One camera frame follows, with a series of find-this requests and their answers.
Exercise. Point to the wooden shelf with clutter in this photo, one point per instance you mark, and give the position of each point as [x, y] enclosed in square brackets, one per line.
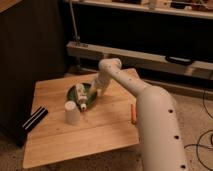
[153, 6]

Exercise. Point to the white paper cup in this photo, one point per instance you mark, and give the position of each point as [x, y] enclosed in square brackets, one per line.
[72, 112]

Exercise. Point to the metal pole stand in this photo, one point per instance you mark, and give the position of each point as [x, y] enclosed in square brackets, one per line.
[80, 69]

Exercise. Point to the dark cabinet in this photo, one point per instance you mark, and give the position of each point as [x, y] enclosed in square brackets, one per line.
[32, 48]

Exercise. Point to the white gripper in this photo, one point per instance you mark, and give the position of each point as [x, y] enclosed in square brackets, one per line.
[101, 83]

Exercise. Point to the white plastic bottle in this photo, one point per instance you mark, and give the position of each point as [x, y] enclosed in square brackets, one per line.
[81, 96]

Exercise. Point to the green ceramic bowl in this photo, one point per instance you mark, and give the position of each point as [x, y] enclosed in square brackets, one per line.
[71, 95]

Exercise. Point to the orange marker pen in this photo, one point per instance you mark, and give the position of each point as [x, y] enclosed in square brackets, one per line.
[133, 114]

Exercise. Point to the black handle on rail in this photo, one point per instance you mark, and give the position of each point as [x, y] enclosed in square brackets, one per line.
[179, 61]

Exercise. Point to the metal beam rail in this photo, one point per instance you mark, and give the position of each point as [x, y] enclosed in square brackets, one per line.
[143, 60]

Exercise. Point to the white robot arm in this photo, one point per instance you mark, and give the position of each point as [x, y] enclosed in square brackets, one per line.
[161, 143]

